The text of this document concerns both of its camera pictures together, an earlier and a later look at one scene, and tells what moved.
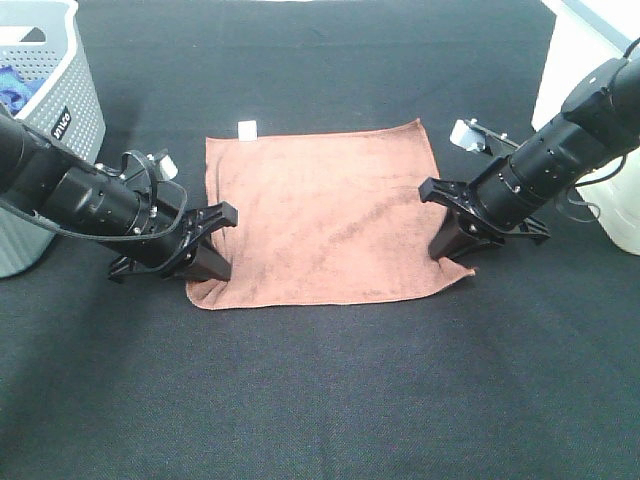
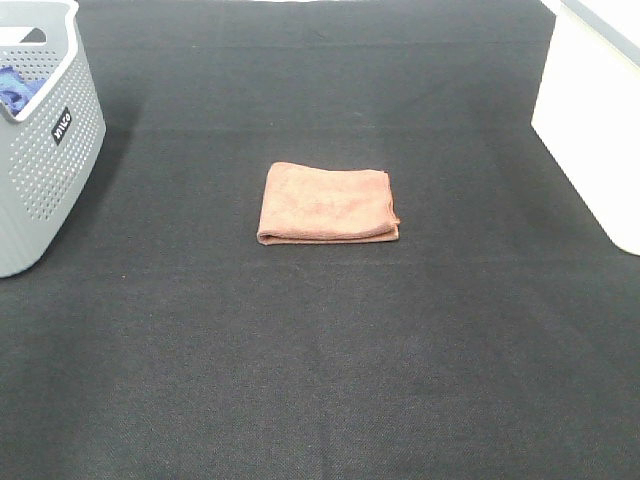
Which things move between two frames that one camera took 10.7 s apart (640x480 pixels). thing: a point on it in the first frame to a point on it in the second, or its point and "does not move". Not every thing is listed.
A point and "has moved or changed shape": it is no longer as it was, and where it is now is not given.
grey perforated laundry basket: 45,38 does not move
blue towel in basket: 14,90 does not move
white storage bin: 585,33 does not move
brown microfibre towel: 325,218 has moved or changed shape
